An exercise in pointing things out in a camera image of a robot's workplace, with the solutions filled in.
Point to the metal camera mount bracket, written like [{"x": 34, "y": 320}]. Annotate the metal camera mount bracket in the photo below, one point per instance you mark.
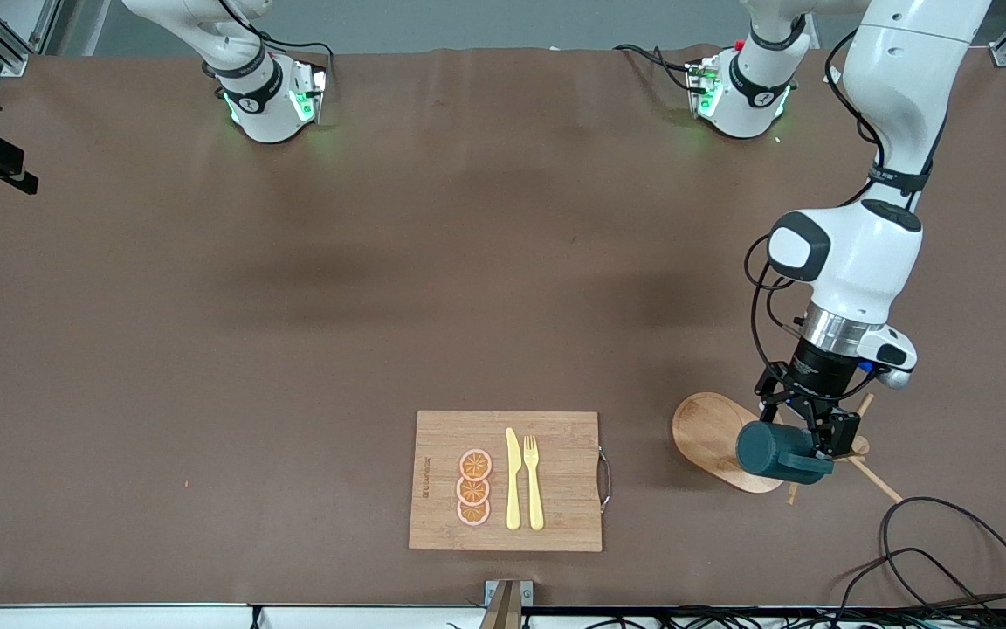
[{"x": 507, "y": 603}]

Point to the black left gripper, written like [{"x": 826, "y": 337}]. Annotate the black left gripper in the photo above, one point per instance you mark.
[{"x": 820, "y": 367}]

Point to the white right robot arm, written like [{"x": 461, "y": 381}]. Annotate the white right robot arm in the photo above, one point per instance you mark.
[{"x": 258, "y": 105}]

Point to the wooden mug tree stand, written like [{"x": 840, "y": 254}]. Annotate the wooden mug tree stand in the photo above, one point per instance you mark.
[{"x": 706, "y": 437}]

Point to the teal mug with yellow inside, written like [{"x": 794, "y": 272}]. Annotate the teal mug with yellow inside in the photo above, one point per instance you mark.
[{"x": 769, "y": 454}]

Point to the orange slice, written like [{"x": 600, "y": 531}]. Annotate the orange slice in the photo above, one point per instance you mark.
[
  {"x": 472, "y": 492},
  {"x": 475, "y": 464},
  {"x": 472, "y": 515}
]

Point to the white paper scrap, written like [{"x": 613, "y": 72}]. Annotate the white paper scrap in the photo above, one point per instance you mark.
[{"x": 830, "y": 77}]

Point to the yellow plastic fork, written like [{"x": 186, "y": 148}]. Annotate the yellow plastic fork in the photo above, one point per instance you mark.
[{"x": 534, "y": 498}]

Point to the bamboo cutting board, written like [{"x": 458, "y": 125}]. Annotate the bamboo cutting board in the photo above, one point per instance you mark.
[{"x": 564, "y": 489}]

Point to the yellow plastic knife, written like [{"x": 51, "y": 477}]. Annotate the yellow plastic knife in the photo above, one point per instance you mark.
[{"x": 513, "y": 489}]

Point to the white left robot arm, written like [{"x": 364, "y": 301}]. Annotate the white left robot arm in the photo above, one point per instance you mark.
[{"x": 905, "y": 87}]

